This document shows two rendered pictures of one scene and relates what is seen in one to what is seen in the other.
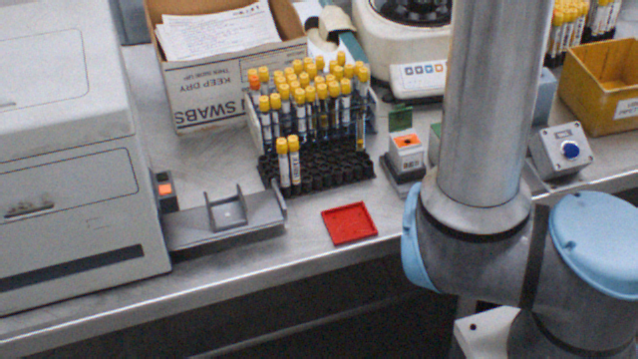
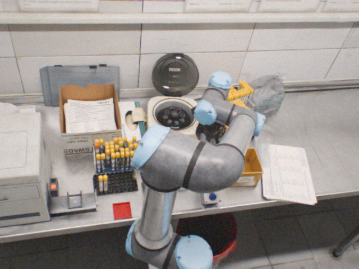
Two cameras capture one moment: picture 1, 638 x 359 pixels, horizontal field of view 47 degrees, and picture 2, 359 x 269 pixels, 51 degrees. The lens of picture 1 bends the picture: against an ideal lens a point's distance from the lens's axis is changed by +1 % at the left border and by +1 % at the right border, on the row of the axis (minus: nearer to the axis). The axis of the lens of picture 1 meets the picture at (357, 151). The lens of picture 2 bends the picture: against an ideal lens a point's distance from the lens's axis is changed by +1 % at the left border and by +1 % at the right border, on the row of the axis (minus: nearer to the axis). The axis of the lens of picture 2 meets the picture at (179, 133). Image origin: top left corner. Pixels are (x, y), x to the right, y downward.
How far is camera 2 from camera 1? 51 cm
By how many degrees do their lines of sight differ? 6
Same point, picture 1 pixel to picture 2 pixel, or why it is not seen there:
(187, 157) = (66, 168)
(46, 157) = (7, 186)
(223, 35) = (91, 114)
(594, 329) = not seen: outside the picture
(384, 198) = (138, 201)
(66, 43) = (21, 138)
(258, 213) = (87, 203)
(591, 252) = (184, 261)
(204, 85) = (77, 141)
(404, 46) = not seen: hidden behind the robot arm
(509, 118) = (160, 220)
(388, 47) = not seen: hidden behind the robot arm
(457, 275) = (142, 257)
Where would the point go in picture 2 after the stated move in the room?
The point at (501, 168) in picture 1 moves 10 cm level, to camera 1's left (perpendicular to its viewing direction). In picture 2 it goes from (157, 231) to (122, 225)
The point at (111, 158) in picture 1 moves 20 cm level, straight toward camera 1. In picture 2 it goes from (30, 188) to (34, 245)
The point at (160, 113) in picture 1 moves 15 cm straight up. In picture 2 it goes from (59, 144) to (55, 120)
